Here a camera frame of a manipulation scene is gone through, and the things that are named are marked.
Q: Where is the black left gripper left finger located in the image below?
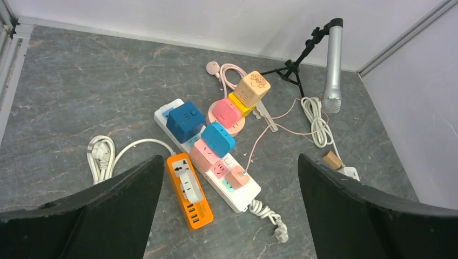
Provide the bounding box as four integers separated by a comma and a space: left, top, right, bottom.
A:
1, 155, 165, 258

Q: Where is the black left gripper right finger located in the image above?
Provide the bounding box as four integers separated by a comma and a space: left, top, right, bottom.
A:
298, 154, 457, 258

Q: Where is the white plug adapter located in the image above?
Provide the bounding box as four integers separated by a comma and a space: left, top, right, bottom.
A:
177, 169, 204, 204

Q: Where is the pink cube socket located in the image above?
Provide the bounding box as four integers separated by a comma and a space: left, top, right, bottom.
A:
190, 139, 229, 179

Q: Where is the white long power strip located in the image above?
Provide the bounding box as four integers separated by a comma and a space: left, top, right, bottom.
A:
154, 99, 261, 213

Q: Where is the small salmon charger plug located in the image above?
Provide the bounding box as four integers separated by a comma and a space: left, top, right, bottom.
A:
225, 166, 251, 190

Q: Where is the dark blue cube socket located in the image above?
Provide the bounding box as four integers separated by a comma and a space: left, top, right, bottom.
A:
166, 101, 205, 144

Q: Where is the light blue cube socket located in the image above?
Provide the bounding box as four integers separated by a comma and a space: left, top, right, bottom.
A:
201, 121, 235, 158

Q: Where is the round pink socket base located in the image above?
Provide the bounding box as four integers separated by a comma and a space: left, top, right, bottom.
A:
205, 101, 246, 137

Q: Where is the beige patterned cube socket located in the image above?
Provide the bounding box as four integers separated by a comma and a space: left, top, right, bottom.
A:
233, 71, 271, 107

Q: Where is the white small power strip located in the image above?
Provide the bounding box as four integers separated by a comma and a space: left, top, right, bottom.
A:
337, 166, 360, 181

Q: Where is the brown wooden block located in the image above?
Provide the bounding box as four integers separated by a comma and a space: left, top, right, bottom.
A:
322, 151, 343, 170

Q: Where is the orange power strip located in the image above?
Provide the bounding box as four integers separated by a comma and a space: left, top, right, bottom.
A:
166, 153, 214, 230

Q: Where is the silver microphone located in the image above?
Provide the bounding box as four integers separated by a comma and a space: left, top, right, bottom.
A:
321, 18, 343, 114

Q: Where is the yellow cube adapter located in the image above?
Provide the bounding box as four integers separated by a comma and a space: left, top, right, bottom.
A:
227, 92, 257, 118

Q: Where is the pink cube adapter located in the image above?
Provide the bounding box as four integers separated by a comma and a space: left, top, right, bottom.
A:
212, 98, 242, 128

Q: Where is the white coiled orange-strip cable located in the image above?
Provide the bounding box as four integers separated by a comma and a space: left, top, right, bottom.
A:
86, 135, 177, 186

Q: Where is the white strip cord plug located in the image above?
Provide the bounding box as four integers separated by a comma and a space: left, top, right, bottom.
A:
248, 199, 289, 243

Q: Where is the pink coiled cable with plug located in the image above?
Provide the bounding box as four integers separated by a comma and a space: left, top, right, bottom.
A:
206, 61, 248, 99

